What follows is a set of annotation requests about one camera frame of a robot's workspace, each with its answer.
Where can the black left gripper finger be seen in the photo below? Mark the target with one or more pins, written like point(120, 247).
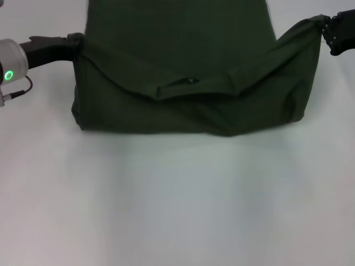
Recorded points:
point(76, 41)

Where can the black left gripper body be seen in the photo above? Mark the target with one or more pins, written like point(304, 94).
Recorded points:
point(47, 51)

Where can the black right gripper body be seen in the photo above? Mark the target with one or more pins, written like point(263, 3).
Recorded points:
point(346, 30)

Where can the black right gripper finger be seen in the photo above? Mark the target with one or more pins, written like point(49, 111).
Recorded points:
point(331, 40)
point(328, 21)

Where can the dark green FREE t-shirt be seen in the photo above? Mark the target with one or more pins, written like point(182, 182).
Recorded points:
point(177, 83)

